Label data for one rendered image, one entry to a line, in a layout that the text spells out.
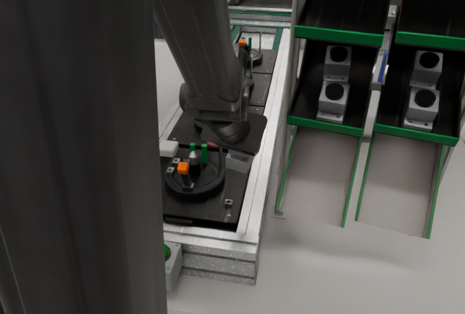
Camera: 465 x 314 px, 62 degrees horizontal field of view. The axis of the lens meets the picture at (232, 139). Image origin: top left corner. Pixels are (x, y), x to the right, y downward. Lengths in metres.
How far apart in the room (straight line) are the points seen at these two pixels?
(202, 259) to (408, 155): 0.46
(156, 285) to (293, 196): 0.66
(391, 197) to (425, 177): 0.08
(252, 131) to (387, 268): 0.46
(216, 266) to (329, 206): 0.26
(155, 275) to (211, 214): 0.67
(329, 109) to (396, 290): 0.42
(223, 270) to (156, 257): 0.67
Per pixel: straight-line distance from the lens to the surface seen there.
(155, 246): 0.16
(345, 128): 0.68
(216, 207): 0.85
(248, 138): 0.64
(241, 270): 0.82
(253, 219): 0.84
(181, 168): 0.79
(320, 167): 0.82
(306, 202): 0.81
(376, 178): 0.84
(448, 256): 1.02
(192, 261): 0.83
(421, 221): 0.84
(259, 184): 0.92
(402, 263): 0.96
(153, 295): 0.17
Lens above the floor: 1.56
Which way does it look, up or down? 34 degrees down
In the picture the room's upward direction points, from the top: straight up
